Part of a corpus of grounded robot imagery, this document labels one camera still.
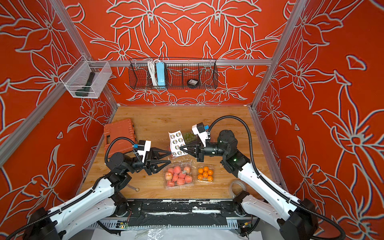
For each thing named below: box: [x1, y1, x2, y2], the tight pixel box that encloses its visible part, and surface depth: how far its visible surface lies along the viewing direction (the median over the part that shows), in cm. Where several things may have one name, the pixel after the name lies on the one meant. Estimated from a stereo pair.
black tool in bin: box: [75, 71, 95, 97], surface depth 82 cm
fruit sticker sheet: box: [168, 130, 188, 157], surface depth 60 cm
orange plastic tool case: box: [103, 118, 137, 159], surface depth 100 cm
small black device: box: [188, 79, 198, 86], surface depth 97 cm
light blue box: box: [156, 62, 166, 89], surface depth 92 cm
